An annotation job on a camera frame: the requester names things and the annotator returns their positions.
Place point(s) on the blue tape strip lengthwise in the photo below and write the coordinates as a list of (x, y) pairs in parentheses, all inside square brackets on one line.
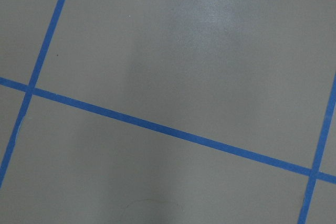
[(30, 87)]

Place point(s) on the blue tape strip far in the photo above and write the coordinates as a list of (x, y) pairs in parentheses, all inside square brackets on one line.
[(308, 194)]

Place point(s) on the blue tape strip crosswise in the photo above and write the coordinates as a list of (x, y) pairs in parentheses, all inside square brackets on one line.
[(172, 132)]

